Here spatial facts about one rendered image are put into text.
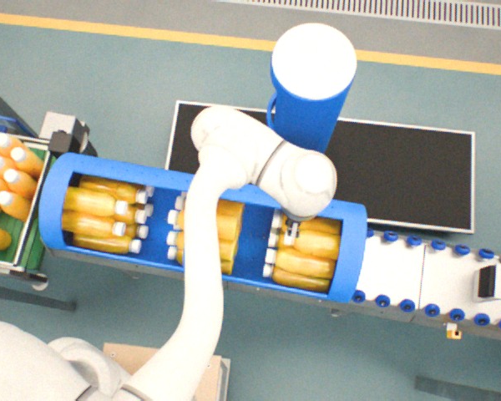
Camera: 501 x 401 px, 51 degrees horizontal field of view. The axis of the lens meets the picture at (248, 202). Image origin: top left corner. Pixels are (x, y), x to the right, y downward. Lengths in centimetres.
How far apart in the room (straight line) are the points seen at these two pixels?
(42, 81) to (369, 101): 177
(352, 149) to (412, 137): 30
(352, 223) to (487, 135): 174
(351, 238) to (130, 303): 149
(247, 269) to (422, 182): 131
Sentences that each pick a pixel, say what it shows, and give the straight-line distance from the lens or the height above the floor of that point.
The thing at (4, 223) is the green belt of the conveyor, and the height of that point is 90.
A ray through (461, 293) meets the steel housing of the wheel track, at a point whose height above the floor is 93.
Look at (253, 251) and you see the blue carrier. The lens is 165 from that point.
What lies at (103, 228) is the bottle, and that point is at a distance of 155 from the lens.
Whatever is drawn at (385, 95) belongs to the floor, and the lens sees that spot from 298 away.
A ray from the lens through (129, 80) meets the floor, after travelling 300.
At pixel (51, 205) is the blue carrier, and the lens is 150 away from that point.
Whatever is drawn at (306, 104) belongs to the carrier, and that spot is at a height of 99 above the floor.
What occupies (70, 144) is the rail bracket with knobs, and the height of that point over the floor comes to 100.
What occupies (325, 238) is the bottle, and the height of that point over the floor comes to 118.
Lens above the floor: 259
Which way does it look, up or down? 75 degrees down
